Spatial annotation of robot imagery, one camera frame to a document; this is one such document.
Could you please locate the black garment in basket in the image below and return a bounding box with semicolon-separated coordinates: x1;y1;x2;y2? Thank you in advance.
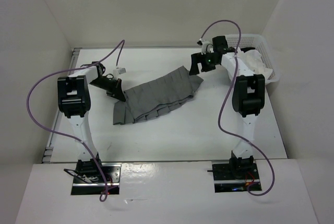
241;47;256;53

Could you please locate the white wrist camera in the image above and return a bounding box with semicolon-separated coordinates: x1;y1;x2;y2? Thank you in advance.
197;38;213;55
112;67;126;79

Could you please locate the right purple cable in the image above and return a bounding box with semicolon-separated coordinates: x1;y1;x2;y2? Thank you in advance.
198;19;275;196

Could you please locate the purple cable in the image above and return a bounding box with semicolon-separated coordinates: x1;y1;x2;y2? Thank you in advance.
198;19;275;196
26;39;126;202

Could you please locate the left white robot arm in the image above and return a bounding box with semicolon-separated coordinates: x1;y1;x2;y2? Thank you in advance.
57;62;126;183

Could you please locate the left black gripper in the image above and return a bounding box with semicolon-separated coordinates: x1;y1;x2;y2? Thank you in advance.
89;78;125;102

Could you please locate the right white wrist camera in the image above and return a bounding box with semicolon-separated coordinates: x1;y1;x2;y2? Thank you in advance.
197;38;213;55

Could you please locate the white crumpled cloth in basket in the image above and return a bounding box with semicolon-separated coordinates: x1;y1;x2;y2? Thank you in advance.
237;48;273;82

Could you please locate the grey pleated skirt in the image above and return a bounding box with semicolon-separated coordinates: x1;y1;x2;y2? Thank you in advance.
113;66;204;125

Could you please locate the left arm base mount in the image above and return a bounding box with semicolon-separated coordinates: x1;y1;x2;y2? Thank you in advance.
64;163;121;195

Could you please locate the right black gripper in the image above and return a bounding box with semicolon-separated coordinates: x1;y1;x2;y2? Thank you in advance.
188;51;219;76

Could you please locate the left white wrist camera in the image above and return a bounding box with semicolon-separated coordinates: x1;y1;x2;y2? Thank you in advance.
112;67;126;79

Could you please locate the white plastic mesh basket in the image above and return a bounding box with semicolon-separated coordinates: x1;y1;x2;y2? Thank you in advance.
239;34;280;85

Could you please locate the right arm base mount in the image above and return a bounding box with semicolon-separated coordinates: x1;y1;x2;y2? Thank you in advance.
207;161;262;193

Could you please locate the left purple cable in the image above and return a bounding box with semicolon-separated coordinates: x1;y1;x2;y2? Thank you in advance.
26;39;126;202

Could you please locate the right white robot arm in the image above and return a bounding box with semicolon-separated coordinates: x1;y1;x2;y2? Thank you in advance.
190;36;266;179

